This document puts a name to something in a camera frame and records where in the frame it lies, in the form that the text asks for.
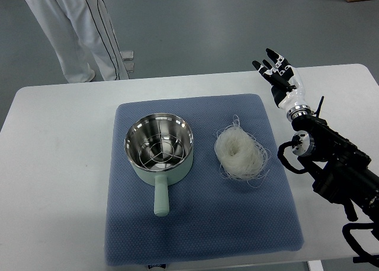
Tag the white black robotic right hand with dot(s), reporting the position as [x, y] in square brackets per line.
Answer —
[286, 84]

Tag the white table leg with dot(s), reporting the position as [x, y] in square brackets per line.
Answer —
[315, 265]

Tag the lower metal floor plate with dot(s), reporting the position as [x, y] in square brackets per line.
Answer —
[129, 67]

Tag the upper metal floor plate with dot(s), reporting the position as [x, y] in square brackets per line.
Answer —
[127, 54]

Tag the person in white trousers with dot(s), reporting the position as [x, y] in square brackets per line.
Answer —
[74, 27]

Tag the white vermicelli nest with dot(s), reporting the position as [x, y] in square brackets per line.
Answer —
[241, 157]

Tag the wire steaming rack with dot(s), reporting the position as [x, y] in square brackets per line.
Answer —
[159, 151]

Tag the metal floor plate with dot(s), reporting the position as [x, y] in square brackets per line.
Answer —
[129, 67]
[127, 54]

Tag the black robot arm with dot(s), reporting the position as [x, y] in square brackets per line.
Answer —
[340, 172]

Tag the mint green pot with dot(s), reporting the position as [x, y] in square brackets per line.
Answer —
[161, 180]

